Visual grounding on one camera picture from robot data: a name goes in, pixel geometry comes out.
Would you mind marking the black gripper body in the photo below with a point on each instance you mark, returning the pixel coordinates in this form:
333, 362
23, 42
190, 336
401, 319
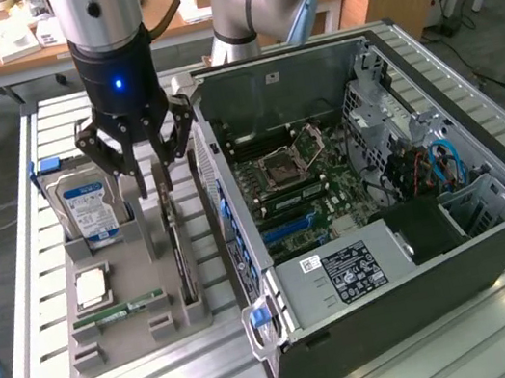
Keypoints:
118, 95

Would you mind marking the black Nvidia graphics card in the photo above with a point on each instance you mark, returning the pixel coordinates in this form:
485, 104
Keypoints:
179, 255

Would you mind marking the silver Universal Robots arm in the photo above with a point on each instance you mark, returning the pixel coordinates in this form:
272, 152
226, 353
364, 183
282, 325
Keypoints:
99, 15

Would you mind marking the hard disk with blue label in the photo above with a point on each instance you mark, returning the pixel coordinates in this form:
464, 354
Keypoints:
89, 208

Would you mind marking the white box with printed label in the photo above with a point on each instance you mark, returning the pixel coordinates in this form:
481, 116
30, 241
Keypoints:
49, 34

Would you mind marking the CPU socket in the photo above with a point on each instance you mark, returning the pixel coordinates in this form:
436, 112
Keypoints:
280, 168

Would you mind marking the flat white box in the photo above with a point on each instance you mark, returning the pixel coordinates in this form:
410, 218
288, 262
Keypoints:
16, 44

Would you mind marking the white booklet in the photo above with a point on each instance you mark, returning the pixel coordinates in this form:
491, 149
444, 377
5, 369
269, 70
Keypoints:
196, 10

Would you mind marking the grey parts rack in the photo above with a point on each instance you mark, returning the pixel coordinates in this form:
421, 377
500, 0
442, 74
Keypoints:
126, 279

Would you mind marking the metal socket cover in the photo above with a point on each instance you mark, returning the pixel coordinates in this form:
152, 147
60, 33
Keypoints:
310, 139

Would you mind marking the silver CPU chip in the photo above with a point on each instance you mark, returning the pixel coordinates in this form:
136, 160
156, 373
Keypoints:
91, 286

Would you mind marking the blue expansion slot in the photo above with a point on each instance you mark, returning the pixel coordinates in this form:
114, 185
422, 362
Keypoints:
289, 230

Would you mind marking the green RAM stick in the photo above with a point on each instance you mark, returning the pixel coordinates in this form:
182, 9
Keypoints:
117, 310

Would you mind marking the green Dell motherboard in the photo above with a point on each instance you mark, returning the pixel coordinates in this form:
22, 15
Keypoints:
339, 198

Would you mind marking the perforated silver disk bay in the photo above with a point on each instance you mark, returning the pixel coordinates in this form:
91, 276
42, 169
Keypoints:
369, 129

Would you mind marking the silver chipset heatsink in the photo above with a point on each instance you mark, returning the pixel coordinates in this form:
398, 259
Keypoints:
344, 225

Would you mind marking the blue case latch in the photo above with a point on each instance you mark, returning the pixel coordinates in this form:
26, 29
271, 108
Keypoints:
258, 319

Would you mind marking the grey power supply unit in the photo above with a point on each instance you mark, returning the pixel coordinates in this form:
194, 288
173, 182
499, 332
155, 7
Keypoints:
310, 296

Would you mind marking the black open PC case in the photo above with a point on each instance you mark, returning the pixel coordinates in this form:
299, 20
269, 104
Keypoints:
404, 328

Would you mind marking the silver angled disk bay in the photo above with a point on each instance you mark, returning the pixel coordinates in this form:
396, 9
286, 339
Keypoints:
481, 207

